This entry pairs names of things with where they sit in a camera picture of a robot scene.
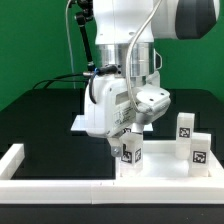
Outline white U-shaped obstacle fence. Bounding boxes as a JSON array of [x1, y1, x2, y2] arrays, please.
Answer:
[[0, 144, 224, 204]]

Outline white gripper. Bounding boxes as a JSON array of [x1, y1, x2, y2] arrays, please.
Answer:
[[84, 73, 144, 157]]

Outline black cables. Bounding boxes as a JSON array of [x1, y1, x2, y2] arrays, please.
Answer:
[[32, 64, 119, 104]]

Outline white square table top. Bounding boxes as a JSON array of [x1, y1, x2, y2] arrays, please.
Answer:
[[116, 140, 224, 179]]

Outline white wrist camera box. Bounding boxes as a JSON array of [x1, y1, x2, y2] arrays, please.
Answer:
[[136, 84, 171, 125]]

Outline white cable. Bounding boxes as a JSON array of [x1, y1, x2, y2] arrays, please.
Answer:
[[65, 0, 77, 90]]

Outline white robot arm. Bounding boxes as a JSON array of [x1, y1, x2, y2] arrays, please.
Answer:
[[84, 0, 220, 157]]

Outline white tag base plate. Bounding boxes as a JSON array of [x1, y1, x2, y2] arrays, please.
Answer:
[[71, 115, 153, 132]]

